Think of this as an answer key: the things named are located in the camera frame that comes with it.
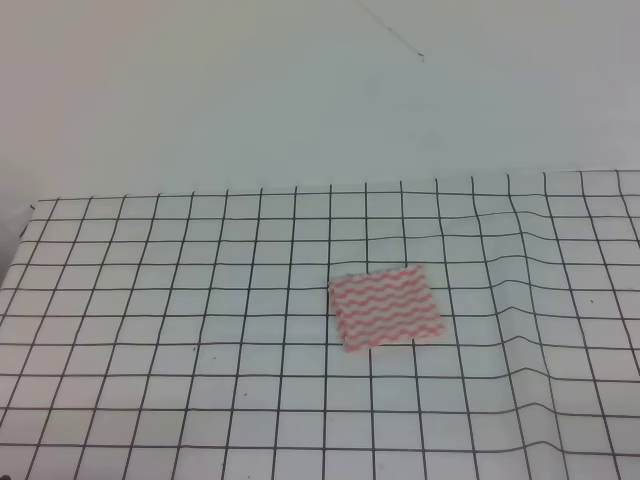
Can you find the pink wavy striped towel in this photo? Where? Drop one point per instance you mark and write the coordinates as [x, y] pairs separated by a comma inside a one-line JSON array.
[[393, 306]]

